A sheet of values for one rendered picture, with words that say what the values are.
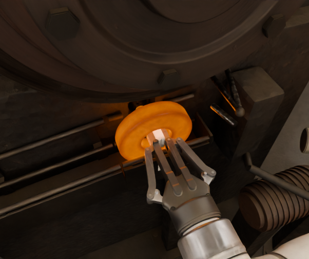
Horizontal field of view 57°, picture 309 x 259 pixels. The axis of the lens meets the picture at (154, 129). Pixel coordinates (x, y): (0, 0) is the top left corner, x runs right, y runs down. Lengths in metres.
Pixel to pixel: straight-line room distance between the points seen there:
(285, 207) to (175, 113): 0.42
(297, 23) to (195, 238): 0.48
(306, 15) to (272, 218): 0.48
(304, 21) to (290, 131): 1.04
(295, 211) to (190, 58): 0.60
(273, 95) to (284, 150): 0.99
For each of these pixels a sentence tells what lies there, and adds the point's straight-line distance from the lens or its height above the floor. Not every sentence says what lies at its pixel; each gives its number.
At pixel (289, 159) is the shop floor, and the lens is 1.57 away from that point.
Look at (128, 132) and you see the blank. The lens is 0.51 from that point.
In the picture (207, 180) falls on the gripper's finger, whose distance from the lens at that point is 0.50.
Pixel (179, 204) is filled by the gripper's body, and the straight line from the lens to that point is 0.47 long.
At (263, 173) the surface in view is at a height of 0.59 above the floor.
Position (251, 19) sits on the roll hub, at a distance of 0.33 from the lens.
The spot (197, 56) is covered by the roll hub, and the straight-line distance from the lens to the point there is 0.31.
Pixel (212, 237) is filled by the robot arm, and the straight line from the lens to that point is 0.43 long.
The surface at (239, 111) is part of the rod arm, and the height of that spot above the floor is 0.91.
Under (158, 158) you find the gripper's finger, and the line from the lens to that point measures 0.50.
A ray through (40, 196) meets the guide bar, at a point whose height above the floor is 0.70.
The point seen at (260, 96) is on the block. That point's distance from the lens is 0.60.
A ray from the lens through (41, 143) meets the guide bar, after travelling 0.59.
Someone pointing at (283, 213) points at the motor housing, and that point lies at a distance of 0.81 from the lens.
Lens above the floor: 1.19
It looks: 51 degrees down
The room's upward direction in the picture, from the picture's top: straight up
